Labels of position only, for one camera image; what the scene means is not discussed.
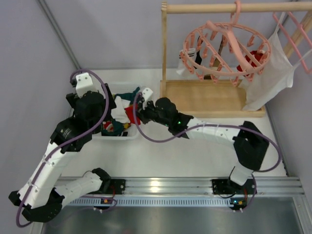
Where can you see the brown beige striped sock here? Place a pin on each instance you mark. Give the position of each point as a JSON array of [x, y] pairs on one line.
[[216, 62]]

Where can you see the white tank top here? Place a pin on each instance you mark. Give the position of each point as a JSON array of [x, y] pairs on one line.
[[277, 75]]

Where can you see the dark green sock upper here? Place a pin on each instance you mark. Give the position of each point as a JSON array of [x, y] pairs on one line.
[[130, 96]]

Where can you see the aluminium frame post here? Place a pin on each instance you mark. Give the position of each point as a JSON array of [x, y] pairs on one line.
[[59, 33]]

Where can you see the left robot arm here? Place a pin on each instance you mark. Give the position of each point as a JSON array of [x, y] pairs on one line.
[[40, 200]]

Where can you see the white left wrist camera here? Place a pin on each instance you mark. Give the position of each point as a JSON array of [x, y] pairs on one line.
[[84, 84]]

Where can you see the hanging black striped sock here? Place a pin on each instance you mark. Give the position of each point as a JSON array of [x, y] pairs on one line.
[[198, 58]]

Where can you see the aluminium mounting rail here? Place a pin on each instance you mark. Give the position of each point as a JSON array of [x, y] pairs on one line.
[[206, 186]]

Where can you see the red Christmas sock front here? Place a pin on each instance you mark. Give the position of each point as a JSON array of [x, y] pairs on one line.
[[130, 115]]

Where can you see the wooden clothes rack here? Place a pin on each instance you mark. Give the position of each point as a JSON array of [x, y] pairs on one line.
[[206, 98]]

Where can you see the grey slotted cable duct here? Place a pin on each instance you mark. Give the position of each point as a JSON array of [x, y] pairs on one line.
[[159, 202]]

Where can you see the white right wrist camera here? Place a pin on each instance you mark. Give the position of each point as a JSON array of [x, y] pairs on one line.
[[147, 94]]

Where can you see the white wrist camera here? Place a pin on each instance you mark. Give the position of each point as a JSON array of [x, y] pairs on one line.
[[84, 84], [147, 94]]

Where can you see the pink clothes hanger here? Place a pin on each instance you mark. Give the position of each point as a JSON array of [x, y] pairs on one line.
[[300, 34]]

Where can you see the green reindeer Christmas sock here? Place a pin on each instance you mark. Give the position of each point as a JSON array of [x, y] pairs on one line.
[[112, 128]]

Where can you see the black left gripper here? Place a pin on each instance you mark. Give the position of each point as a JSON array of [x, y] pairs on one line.
[[107, 102]]

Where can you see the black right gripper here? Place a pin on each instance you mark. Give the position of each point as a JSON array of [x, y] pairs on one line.
[[142, 112]]

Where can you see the pink round clip hanger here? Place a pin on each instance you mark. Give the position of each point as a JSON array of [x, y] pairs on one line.
[[245, 52]]

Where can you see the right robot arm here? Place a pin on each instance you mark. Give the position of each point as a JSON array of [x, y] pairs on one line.
[[246, 140]]

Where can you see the white plastic mesh basket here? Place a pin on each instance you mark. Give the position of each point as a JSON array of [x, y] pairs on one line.
[[121, 87]]

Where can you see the plain white sock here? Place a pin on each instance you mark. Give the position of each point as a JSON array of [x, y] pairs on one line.
[[119, 113]]

